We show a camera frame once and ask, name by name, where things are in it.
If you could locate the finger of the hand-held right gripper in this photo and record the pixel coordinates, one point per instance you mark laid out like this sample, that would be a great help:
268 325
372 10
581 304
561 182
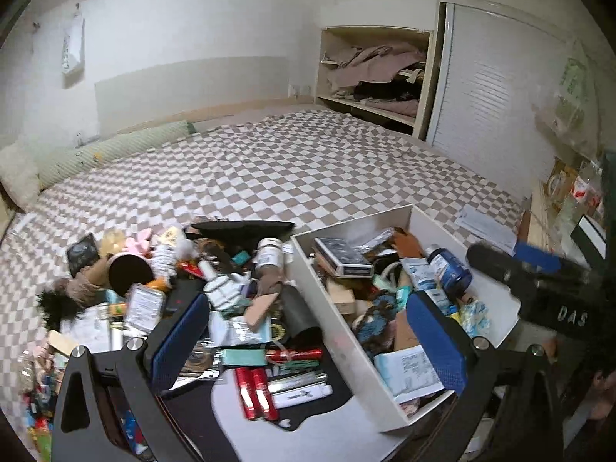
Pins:
491 262
536 255

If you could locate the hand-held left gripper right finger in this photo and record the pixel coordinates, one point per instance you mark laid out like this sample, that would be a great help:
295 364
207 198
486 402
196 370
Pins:
438 341

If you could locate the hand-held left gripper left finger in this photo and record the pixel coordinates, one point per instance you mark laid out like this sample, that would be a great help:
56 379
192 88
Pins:
180 341

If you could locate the white storage box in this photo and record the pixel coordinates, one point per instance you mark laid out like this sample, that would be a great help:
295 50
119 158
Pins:
486 260

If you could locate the white paper sheet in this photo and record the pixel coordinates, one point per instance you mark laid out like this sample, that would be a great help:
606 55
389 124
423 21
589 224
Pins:
486 226

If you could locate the white receipt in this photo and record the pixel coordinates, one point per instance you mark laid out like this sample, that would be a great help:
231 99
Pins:
409 370

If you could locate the blue bottle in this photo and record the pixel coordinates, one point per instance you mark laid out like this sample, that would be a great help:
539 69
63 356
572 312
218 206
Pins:
450 272

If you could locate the cluttered wooden side table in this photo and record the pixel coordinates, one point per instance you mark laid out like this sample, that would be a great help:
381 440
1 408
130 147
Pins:
541 211

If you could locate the clear tray with foil lid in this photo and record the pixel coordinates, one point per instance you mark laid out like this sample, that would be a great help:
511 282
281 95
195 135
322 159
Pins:
144 305

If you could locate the teal card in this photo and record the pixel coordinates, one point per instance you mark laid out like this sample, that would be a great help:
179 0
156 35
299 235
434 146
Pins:
243 357

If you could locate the white tube with blue label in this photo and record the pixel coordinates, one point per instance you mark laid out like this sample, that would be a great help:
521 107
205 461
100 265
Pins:
421 279

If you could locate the round pink box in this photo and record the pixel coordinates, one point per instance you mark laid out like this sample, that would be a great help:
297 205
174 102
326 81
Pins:
130 276

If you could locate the white cotton fluff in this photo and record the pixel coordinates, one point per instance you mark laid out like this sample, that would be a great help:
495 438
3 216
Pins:
186 250

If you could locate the printed paper form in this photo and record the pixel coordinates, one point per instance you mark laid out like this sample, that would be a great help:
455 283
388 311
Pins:
89 329

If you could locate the black mat with white print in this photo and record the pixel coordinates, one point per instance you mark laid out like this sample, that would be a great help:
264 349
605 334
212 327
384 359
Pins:
202 433

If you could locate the pale yellow candles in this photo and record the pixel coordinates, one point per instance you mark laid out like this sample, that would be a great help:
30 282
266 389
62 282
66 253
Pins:
114 243

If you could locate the black cylinder roll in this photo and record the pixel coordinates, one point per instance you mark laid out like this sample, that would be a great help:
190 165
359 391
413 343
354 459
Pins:
301 315

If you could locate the small white-lidded jar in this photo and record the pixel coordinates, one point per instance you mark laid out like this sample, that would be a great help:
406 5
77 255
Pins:
269 255

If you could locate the black pouch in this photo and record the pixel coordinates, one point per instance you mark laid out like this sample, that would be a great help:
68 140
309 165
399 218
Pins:
240 232

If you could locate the black card box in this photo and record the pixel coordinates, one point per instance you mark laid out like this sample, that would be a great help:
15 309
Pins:
344 257

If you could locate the black feather toy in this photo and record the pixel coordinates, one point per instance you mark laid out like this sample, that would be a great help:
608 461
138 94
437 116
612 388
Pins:
57 308

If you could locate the white flat gadget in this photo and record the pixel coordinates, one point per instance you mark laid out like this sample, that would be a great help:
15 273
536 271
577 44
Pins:
301 396

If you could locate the small black box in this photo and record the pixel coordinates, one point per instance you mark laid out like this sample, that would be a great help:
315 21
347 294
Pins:
83 252

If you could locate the clear hanging plastic bag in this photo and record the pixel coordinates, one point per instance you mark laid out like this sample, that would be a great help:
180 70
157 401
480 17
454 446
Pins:
572 106

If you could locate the white sliding door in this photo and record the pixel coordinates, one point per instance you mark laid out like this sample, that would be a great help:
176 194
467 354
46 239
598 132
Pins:
500 96

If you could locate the green bolster pillow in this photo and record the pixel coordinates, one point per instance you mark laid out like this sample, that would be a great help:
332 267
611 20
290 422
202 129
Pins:
110 151

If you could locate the checkered blanket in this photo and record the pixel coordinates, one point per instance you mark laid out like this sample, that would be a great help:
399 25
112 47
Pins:
288 163

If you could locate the pile of clothes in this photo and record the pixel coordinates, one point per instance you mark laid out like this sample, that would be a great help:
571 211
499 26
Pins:
370 72

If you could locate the white pillow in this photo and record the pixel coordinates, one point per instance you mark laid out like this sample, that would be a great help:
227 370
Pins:
17 175

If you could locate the open wardrobe shelf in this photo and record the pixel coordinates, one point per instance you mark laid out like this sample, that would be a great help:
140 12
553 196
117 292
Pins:
327 91

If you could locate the hanging wall bag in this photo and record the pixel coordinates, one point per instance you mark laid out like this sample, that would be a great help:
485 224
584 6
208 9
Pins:
72 43

